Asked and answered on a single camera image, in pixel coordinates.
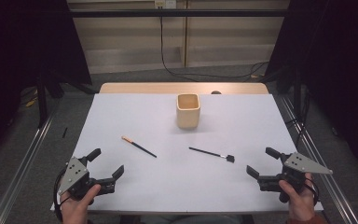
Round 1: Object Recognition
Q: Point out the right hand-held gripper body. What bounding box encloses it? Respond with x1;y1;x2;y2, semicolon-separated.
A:
256;151;334;203

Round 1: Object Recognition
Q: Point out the beige square cup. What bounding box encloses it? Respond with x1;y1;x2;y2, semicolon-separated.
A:
175;92;201;130

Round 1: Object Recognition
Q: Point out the yellow floor tape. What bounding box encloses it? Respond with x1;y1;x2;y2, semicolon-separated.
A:
24;97;39;108

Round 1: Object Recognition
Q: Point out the black horizontal bar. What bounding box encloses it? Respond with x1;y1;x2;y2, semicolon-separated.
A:
68;8;290;19

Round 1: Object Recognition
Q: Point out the left hand-held gripper cable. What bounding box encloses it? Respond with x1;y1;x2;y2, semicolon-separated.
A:
53;169;68;222

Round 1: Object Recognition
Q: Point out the black wall cable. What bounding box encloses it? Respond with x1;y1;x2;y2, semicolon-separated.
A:
158;6;269;82

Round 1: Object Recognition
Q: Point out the white paper sheet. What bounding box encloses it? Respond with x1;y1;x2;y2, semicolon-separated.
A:
49;92;324;215

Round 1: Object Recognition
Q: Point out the white wall socket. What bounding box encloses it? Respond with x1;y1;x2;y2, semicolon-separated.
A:
154;0;177;9

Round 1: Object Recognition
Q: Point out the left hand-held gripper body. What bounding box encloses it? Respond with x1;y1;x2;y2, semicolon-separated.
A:
57;156;117;201

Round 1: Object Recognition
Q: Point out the thin black makeup brush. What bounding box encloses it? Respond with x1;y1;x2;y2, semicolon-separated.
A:
188;147;236;163

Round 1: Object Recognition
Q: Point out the metal floor rail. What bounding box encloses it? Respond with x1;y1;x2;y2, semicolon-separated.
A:
0;102;61;224
279;94;358;224

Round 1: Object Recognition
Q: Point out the black stand post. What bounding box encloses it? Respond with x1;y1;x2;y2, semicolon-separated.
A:
293;66;303;122
36;74;49;129

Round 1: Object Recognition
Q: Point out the person's right hand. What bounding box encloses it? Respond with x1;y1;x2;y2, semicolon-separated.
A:
278;172;318;222

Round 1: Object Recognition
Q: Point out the person's left hand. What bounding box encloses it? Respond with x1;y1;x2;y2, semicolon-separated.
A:
59;184;103;224

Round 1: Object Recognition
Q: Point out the brush with orange handle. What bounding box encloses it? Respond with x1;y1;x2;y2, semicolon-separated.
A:
120;135;158;159

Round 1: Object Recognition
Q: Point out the right hand-held gripper cable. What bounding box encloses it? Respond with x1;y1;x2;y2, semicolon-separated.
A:
304;176;322;207

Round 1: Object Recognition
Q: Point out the dark curtain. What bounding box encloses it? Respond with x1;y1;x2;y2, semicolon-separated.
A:
265;0;358;178
0;0;93;162

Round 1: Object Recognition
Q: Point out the wooden table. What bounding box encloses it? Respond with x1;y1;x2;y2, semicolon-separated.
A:
98;81;269;95

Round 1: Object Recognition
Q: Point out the hand-held gripper cable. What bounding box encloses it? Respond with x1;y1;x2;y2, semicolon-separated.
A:
53;169;68;222
304;176;322;207

